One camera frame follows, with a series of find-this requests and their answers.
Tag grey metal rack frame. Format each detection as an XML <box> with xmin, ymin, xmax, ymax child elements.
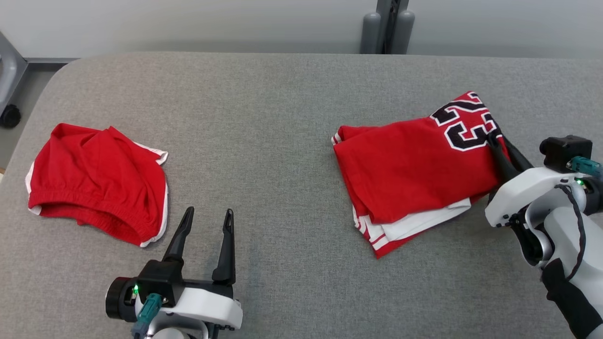
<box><xmin>0</xmin><ymin>31</ymin><xmax>29</xmax><ymax>113</ymax></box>

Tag black caster wheel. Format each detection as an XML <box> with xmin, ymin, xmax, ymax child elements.
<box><xmin>0</xmin><ymin>104</ymin><xmax>22</xmax><ymax>129</ymax></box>

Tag red jersey with number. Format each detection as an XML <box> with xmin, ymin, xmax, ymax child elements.
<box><xmin>331</xmin><ymin>91</ymin><xmax>512</xmax><ymax>259</ymax></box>

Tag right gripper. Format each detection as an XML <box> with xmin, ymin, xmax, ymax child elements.
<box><xmin>485</xmin><ymin>132</ymin><xmax>586</xmax><ymax>229</ymax></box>

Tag red shorts with white stripe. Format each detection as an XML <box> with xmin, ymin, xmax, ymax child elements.
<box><xmin>25</xmin><ymin>123</ymin><xmax>169</xmax><ymax>248</ymax></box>

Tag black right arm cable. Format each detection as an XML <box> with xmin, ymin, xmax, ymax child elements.
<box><xmin>554</xmin><ymin>184</ymin><xmax>587</xmax><ymax>282</ymax></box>

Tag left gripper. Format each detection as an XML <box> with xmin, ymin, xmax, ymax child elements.
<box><xmin>163</xmin><ymin>206</ymin><xmax>244</xmax><ymax>331</ymax></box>

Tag grey aluminium wall post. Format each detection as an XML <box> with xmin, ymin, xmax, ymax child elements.
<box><xmin>375</xmin><ymin>0</ymin><xmax>409</xmax><ymax>55</ymax></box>

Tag grey cylindrical post foot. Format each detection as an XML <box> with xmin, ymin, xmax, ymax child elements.
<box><xmin>394</xmin><ymin>10</ymin><xmax>416</xmax><ymax>55</ymax></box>
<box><xmin>360</xmin><ymin>12</ymin><xmax>381</xmax><ymax>55</ymax></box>

